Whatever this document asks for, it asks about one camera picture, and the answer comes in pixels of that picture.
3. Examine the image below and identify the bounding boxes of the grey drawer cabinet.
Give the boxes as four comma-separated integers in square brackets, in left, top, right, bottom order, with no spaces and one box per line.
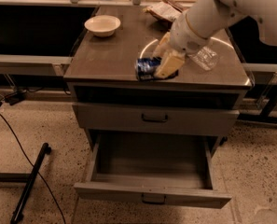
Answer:
[64,6,251,146]

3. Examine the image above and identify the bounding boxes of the blue pepsi can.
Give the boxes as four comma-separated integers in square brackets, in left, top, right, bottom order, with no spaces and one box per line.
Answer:
[135,57,161,81]

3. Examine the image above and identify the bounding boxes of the open grey middle drawer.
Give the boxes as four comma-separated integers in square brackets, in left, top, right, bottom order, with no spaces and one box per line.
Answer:
[75,132,231,209]

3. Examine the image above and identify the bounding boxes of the brown chip bag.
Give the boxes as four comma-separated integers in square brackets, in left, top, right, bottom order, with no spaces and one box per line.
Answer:
[143,0,187,24]

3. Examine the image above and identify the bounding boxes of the white bowl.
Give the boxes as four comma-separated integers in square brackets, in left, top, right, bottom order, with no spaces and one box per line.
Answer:
[85,15,121,37]

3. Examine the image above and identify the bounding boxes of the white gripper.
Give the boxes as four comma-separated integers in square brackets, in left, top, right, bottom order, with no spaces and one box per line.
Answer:
[152,11,209,78]

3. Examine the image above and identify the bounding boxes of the black floor cable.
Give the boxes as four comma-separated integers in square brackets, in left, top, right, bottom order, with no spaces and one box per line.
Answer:
[0,109,67,224]

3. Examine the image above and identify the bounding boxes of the grey metal side rail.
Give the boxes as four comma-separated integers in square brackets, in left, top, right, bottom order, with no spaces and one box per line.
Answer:
[0,54,72,77]

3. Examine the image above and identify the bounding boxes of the black stand leg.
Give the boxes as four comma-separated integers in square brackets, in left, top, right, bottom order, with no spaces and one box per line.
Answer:
[10,143,51,224]

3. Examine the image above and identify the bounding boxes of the clear plastic water bottle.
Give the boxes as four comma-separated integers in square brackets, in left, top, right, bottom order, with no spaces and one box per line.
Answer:
[189,47,218,71]

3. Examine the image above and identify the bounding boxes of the closed grey top drawer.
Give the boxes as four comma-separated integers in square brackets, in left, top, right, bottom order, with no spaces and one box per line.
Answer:
[73,103,239,136]

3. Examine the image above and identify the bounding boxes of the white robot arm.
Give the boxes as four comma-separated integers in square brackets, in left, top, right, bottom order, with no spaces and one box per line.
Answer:
[153,0,277,78]

